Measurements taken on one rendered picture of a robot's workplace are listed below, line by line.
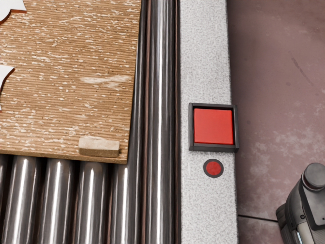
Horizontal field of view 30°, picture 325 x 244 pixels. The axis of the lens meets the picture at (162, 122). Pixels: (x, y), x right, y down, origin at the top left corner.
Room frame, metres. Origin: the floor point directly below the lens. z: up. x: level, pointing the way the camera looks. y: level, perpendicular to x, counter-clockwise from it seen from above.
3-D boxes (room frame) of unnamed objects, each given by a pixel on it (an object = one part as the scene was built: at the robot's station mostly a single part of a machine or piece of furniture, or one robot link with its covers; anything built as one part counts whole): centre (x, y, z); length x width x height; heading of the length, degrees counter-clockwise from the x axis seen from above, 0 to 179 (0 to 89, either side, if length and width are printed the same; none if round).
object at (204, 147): (0.45, -0.08, 0.92); 0.08 x 0.08 x 0.02; 9
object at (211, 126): (0.45, -0.08, 0.92); 0.06 x 0.06 x 0.01; 9
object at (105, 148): (0.37, 0.08, 0.95); 0.06 x 0.02 x 0.03; 96
